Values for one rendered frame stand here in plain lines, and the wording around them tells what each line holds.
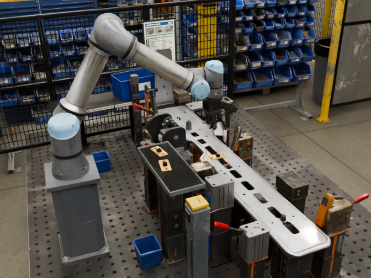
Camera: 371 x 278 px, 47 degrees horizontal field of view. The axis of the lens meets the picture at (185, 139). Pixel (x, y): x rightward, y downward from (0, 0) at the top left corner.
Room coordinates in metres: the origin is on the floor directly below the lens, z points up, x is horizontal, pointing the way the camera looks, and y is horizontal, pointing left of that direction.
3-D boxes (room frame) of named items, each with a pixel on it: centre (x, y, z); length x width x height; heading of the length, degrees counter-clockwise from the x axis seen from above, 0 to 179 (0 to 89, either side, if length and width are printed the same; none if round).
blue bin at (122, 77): (2.55, 0.29, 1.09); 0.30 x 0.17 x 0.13; 120
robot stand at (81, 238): (1.50, 0.47, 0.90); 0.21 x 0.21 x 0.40; 19
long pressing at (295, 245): (1.74, -0.17, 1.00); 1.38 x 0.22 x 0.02; 23
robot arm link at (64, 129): (1.50, 0.47, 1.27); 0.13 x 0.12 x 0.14; 11
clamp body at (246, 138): (1.88, -0.29, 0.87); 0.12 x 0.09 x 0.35; 113
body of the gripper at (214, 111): (1.75, -0.13, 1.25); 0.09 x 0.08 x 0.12; 113
